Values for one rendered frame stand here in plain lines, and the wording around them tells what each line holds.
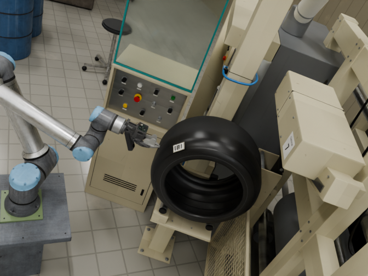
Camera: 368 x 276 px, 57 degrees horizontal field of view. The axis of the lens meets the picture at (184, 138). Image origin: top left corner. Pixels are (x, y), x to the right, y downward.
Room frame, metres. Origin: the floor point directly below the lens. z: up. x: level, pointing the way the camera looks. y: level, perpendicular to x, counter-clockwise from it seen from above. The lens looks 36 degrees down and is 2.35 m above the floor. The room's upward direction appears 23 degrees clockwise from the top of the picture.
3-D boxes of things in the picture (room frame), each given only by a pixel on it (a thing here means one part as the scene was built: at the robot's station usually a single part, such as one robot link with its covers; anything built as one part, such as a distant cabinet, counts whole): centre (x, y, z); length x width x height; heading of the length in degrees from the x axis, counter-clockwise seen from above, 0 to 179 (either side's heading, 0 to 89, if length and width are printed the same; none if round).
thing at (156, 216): (1.46, -0.04, 0.83); 0.36 x 0.09 x 0.06; 4
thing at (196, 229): (1.47, -0.18, 0.80); 0.37 x 0.36 x 0.02; 94
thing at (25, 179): (1.17, 0.71, 0.80); 0.17 x 0.15 x 0.18; 3
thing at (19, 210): (1.17, 0.71, 0.67); 0.19 x 0.19 x 0.10
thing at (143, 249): (1.72, -0.14, 0.01); 0.27 x 0.27 x 0.02; 4
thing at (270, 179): (1.71, -0.54, 1.05); 0.20 x 0.15 x 0.30; 4
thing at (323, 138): (1.36, -0.48, 1.71); 0.61 x 0.25 x 0.15; 4
